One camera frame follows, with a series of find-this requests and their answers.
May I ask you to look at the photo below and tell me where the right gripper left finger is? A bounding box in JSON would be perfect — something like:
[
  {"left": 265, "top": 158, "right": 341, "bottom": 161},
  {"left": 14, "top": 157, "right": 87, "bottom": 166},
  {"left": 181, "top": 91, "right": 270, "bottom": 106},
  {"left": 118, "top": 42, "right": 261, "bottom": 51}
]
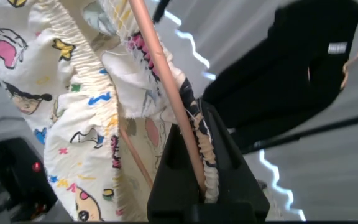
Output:
[{"left": 147, "top": 123, "right": 206, "bottom": 223}]

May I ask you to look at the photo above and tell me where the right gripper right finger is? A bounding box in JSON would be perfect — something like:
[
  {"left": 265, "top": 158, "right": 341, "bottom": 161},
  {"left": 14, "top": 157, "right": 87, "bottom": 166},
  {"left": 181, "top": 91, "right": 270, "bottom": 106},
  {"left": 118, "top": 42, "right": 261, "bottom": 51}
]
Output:
[{"left": 198, "top": 98, "right": 271, "bottom": 223}]

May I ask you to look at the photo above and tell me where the black t-shirt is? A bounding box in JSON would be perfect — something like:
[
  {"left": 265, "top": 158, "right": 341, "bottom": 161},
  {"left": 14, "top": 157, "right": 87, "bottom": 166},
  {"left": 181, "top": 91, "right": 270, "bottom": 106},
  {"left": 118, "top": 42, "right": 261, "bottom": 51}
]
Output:
[{"left": 201, "top": 0, "right": 358, "bottom": 151}]

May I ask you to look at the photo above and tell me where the cream printed garment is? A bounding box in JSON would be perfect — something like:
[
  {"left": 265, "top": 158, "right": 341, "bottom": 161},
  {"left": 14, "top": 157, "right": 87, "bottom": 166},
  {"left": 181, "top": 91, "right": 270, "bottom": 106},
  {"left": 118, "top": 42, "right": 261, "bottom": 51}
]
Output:
[{"left": 0, "top": 0, "right": 221, "bottom": 223}]

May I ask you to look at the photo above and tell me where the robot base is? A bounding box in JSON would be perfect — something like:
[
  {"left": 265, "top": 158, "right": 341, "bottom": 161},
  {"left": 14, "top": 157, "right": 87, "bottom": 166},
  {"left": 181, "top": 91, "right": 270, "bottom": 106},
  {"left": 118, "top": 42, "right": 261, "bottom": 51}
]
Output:
[{"left": 0, "top": 118, "right": 59, "bottom": 223}]

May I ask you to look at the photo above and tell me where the white curtain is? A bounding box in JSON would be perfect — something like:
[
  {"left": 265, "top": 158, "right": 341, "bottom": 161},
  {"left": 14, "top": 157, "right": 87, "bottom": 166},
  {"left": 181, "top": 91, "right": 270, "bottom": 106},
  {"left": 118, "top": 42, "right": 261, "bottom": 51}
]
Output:
[{"left": 162, "top": 0, "right": 358, "bottom": 224}]

